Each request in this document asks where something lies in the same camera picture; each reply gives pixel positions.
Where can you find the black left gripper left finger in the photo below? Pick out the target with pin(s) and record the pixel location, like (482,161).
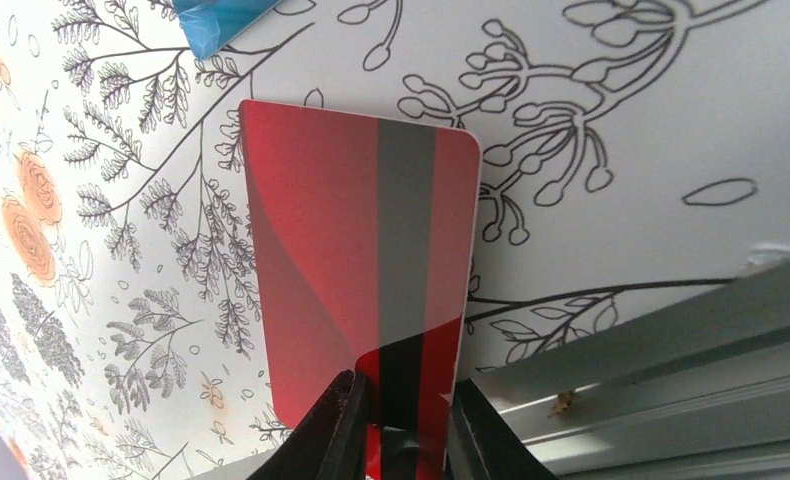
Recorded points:
(330,441)

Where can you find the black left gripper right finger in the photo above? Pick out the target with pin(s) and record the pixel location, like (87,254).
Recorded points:
(481,445)

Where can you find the red card pile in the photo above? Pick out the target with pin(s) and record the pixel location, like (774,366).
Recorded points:
(363,234)

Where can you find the blue card with logo centre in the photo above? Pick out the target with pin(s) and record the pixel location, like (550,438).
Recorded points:
(209,25)

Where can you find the floral patterned table mat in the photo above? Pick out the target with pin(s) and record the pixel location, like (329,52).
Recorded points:
(634,154)

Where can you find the aluminium rail frame front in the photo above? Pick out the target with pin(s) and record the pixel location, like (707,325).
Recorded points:
(696,390)

